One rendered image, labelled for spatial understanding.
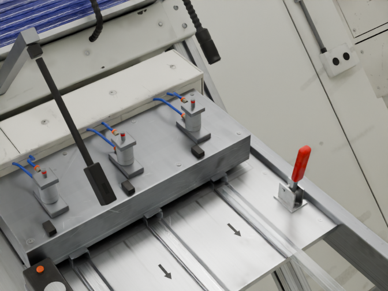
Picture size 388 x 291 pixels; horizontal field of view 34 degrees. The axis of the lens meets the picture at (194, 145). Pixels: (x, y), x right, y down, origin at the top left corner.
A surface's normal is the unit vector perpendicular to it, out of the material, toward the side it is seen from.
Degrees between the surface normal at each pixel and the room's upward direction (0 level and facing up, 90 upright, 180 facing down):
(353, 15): 90
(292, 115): 90
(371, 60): 90
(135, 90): 45
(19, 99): 90
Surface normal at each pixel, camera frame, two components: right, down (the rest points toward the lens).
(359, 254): -0.80, 0.41
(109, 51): 0.41, -0.15
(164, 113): -0.01, -0.73
